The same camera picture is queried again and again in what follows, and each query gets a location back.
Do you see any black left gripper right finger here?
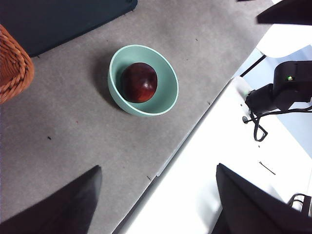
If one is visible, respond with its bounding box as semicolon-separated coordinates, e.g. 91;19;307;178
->
212;163;312;234

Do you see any dark teal tray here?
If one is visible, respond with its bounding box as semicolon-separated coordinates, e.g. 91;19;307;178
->
0;0;138;58

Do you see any teal bowl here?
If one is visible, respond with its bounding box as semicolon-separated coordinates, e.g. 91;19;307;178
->
108;44;179;117

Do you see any dark red plum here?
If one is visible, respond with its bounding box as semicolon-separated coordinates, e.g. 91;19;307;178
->
121;62;158;103

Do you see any black cable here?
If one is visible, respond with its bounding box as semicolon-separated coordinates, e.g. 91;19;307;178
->
289;194;312;217
242;104;312;142

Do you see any brown wicker basket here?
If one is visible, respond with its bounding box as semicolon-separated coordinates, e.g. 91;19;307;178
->
0;24;35;105

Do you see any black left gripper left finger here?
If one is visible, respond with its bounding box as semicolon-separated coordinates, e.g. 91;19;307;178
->
0;165;102;234

